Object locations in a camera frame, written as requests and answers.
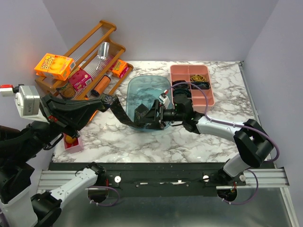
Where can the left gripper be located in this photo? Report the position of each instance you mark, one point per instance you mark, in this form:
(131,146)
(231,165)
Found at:
(62,113)

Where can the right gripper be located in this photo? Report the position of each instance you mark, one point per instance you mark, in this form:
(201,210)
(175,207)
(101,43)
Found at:
(151,117)

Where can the teal transparent plastic tray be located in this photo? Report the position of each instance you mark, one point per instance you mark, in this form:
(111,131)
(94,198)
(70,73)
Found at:
(144,90)

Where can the dark patterned necktie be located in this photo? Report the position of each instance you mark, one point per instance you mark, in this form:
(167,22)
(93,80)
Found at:
(123,111)

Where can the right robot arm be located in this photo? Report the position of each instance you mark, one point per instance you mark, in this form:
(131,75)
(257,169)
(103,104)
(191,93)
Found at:
(251,141)

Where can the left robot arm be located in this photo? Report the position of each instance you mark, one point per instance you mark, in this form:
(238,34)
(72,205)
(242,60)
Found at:
(18,208)

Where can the dark round can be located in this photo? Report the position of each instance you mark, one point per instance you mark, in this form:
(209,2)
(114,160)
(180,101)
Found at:
(66,91)

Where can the yellow toy fruit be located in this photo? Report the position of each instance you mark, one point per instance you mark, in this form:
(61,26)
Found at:
(69,139)

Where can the small pink bin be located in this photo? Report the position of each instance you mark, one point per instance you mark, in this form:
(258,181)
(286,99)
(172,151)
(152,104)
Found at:
(76,146)

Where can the pink sponge box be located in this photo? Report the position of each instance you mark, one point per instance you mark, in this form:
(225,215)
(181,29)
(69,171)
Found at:
(79,79)

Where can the rolled teal tie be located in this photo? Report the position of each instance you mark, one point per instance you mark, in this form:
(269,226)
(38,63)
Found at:
(181,91)

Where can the rolled black tie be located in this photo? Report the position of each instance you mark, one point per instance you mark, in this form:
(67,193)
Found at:
(180,84)

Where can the orange bottle black cap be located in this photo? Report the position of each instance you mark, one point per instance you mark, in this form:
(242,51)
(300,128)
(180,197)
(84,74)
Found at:
(102,85)

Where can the large orange sponge box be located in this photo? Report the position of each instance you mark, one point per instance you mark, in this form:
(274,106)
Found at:
(55,66)

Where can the wooden tiered rack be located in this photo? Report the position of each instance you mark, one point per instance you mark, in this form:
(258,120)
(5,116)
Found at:
(85,55)

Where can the rolled dark blue tie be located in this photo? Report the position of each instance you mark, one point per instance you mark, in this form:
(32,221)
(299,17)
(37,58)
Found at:
(200,85)

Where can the rolled gold tie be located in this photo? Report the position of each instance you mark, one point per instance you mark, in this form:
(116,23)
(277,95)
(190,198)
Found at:
(198,78)

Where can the pink divided organizer box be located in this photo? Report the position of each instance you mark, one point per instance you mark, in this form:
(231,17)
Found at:
(200,98)

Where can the small orange box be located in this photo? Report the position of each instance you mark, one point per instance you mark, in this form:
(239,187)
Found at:
(119,68)

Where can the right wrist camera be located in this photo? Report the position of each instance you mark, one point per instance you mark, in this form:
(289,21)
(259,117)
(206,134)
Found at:
(164,99)

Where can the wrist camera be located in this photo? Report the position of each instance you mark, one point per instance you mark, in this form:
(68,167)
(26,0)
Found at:
(27,98)
(164,99)

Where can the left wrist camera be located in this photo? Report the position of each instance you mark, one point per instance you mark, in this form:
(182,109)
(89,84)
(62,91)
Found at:
(27,98)

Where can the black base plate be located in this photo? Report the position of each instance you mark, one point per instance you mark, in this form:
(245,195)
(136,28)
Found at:
(148,179)

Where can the aluminium rail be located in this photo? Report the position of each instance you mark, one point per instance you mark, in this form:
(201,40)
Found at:
(267,178)

